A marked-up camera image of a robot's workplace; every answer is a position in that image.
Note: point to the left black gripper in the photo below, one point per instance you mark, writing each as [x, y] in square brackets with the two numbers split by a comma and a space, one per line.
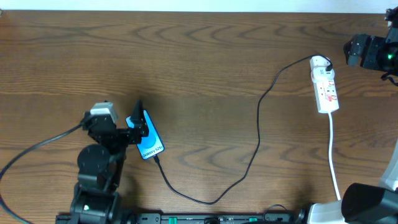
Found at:
[125, 134]

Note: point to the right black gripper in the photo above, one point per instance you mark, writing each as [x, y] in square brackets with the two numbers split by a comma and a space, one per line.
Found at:
[363, 50]

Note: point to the blue screen Samsung smartphone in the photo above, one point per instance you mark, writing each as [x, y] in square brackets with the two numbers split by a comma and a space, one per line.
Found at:
[148, 146]

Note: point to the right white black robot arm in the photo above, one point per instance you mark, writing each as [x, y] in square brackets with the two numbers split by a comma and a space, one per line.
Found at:
[361, 203]

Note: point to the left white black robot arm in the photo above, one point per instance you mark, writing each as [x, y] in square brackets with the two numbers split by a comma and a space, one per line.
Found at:
[101, 164]

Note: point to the white power strip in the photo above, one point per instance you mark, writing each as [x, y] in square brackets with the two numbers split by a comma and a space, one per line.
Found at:
[325, 90]

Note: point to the white USB wall charger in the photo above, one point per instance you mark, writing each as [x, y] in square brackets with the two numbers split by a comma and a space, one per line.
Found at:
[320, 61]

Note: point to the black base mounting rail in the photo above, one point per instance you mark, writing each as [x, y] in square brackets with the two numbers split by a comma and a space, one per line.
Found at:
[156, 218]

